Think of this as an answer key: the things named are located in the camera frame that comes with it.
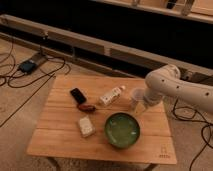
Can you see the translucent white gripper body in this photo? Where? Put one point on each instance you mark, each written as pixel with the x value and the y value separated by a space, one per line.
pixel 137 102

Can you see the black eraser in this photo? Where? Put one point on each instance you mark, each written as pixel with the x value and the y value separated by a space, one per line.
pixel 78 96

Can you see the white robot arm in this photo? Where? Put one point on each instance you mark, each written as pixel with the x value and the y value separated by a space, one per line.
pixel 166 81

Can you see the green bowl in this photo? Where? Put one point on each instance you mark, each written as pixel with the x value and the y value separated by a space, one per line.
pixel 122 130

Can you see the brown oval object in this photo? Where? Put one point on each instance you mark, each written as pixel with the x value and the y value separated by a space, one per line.
pixel 86 108

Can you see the wooden slatted table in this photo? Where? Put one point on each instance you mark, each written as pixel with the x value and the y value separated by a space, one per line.
pixel 57 133

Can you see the white rectangular sponge block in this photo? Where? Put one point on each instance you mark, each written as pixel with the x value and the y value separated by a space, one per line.
pixel 86 126

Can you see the black power adapter box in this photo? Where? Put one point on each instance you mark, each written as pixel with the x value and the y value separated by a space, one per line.
pixel 27 67

